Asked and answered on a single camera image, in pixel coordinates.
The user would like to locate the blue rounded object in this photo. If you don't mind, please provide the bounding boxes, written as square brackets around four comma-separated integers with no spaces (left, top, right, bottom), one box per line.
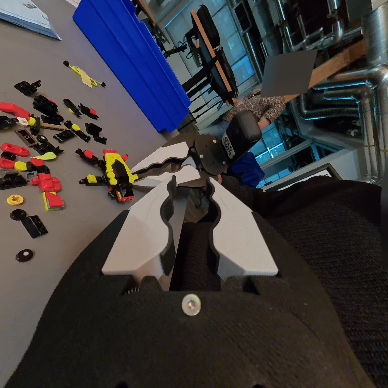
[227,152,265,188]

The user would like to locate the pile of lego pieces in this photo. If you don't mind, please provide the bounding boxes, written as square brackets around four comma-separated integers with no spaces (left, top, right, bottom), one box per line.
[0,79,107,263]

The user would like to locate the wooden standing desk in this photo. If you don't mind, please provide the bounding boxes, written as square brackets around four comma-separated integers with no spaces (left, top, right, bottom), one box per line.
[182,9,240,105]

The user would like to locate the yellow elastic string with tag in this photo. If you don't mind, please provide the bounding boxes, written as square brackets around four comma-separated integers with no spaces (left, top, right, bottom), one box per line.
[63,61,106,88]

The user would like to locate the yellow black red lego model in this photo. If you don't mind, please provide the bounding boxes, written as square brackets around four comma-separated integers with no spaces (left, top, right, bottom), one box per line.
[75,148,143,203]

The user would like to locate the person's right forearm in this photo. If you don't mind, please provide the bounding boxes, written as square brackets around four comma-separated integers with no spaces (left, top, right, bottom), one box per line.
[217,175,383,225]

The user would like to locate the silver ventilation ducts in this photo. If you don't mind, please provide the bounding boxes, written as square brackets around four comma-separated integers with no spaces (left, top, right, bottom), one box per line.
[273,0,388,182]

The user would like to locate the blue plastic bin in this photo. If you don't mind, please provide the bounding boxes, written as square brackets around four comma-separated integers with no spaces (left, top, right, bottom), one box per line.
[72,0,192,133]

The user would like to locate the wooden ceiling beam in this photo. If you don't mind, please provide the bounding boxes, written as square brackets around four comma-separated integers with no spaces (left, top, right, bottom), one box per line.
[285,39,367,103]

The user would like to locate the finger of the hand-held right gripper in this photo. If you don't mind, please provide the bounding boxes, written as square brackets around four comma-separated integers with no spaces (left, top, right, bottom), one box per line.
[132,164,202,189]
[130,141,191,177]

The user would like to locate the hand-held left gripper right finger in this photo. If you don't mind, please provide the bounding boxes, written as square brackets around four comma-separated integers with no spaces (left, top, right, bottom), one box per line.
[207,177,279,282]

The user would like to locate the lego instruction booklet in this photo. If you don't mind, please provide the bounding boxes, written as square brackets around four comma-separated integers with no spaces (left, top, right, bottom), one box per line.
[0,0,62,40]

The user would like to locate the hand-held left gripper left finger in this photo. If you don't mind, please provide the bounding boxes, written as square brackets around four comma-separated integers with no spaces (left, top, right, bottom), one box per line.
[101,175,183,284]

